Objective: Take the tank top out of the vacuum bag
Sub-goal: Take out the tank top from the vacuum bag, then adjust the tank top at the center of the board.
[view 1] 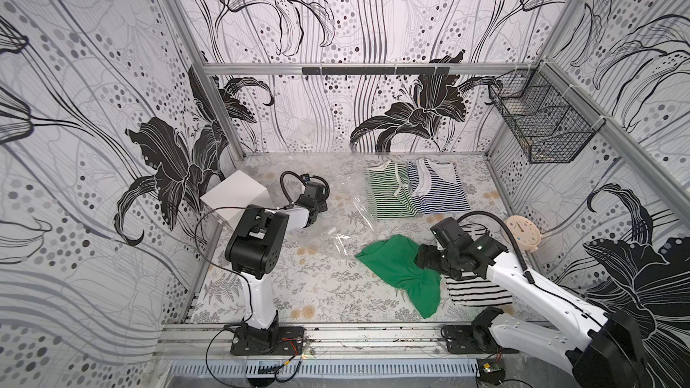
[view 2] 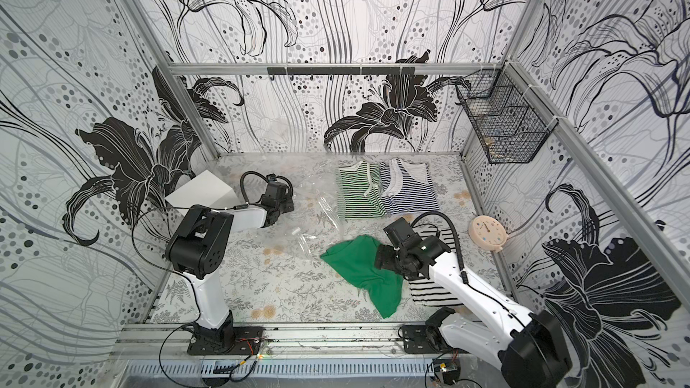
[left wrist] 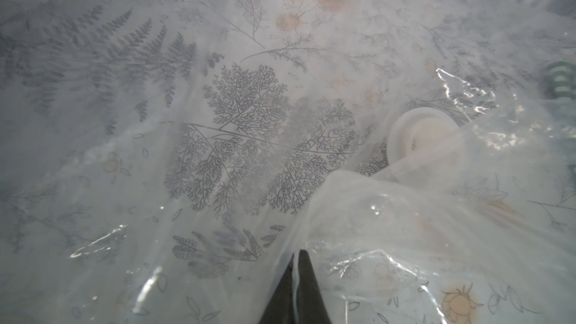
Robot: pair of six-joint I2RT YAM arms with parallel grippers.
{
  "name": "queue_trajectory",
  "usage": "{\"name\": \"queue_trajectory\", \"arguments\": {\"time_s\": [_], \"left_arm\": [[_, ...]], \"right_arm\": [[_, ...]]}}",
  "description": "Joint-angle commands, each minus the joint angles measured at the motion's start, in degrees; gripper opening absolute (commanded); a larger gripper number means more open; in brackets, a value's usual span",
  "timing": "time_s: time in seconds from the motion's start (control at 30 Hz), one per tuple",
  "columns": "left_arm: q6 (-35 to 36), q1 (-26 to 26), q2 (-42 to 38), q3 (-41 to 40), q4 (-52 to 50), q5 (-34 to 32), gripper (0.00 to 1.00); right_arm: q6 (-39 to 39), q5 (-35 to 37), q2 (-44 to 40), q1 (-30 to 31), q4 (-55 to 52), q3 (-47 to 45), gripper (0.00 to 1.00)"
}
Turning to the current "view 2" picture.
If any navy white striped tank top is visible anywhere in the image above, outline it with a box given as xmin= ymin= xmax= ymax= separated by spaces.
xmin=379 ymin=158 xmax=440 ymax=215

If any white slotted cable duct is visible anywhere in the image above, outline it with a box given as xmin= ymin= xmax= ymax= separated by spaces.
xmin=126 ymin=357 xmax=431 ymax=379

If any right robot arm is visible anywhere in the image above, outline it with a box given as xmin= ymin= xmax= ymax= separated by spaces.
xmin=375 ymin=218 xmax=572 ymax=387

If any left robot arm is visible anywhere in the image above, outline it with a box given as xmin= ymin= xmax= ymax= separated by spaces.
xmin=165 ymin=171 xmax=294 ymax=335

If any green white striped tank top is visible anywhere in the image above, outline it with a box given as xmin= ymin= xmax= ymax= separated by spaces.
xmin=337 ymin=161 xmax=386 ymax=220

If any white cube box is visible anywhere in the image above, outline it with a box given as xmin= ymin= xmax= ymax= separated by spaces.
xmin=165 ymin=171 xmax=241 ymax=214

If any black white striped tank top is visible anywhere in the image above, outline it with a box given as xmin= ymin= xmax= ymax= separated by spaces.
xmin=408 ymin=223 xmax=463 ymax=307

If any black wire basket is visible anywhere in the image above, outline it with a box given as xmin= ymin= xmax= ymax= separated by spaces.
xmin=455 ymin=65 xmax=553 ymax=165

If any solid green tank top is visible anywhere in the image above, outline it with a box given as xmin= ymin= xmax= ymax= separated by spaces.
xmin=320 ymin=235 xmax=404 ymax=319

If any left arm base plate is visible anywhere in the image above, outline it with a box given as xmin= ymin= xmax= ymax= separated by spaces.
xmin=187 ymin=324 xmax=264 ymax=357

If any black bar on rail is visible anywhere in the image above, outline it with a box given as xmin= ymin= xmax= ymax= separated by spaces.
xmin=266 ymin=66 xmax=416 ymax=75

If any pink round clock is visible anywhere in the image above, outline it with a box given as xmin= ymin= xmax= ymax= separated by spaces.
xmin=468 ymin=216 xmax=510 ymax=253

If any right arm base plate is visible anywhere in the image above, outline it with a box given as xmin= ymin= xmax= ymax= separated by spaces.
xmin=397 ymin=324 xmax=468 ymax=355

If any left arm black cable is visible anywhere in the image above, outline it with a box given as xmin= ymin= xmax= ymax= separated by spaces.
xmin=130 ymin=171 xmax=295 ymax=388

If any clear plastic vacuum bag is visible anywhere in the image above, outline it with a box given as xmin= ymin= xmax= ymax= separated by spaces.
xmin=255 ymin=171 xmax=345 ymax=260

